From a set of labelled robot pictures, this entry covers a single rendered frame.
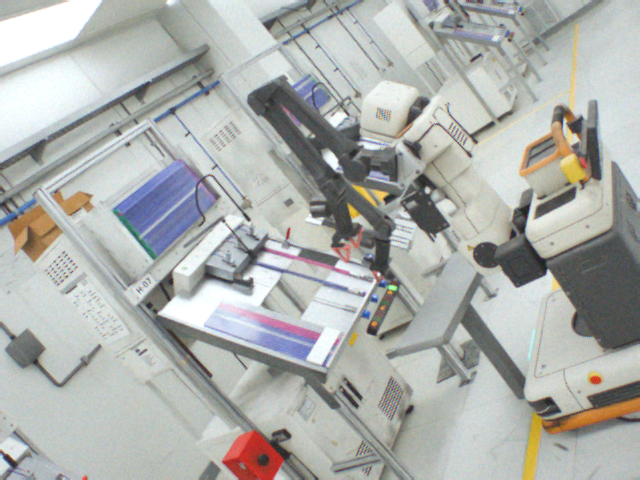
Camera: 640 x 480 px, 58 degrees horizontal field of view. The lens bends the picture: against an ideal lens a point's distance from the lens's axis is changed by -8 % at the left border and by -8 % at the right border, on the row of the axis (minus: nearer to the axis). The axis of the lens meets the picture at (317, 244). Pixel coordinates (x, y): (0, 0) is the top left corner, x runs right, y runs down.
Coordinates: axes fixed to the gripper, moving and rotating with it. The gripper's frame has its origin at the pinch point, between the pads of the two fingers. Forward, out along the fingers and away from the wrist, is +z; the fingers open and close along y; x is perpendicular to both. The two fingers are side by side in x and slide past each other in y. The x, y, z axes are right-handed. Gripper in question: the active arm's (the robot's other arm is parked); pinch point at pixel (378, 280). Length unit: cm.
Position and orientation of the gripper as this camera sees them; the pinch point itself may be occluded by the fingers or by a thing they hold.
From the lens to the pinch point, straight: 254.3
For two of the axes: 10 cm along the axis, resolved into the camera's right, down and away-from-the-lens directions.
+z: -0.4, 8.2, 5.7
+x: 9.3, 2.5, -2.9
